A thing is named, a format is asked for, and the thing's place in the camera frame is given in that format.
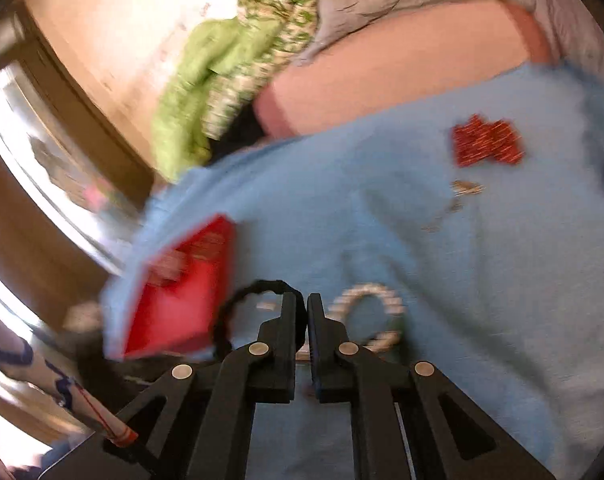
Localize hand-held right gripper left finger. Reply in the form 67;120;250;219
104;292;307;480

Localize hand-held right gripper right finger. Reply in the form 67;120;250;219
307;292;558;480

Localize black scrunchie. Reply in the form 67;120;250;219
212;280;305;358

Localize pearl bracelet with dark beads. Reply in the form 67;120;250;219
331;282;407;352

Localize red tray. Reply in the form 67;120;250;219
120;214;237;361

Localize blue blanket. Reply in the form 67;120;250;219
100;59;604;480

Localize black cloth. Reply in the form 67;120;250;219
211;107;269;163

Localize silver earrings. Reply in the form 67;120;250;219
449;179;485;197

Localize red bow hair clip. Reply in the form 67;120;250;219
451;114;527;168

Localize green quilt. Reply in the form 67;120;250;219
150;0;321;182

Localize pink bed sheet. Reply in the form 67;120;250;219
253;0;552;140

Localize wooden stained glass door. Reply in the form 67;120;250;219
0;7;159;286

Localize white blue patterned strap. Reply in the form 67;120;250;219
0;330;138;448

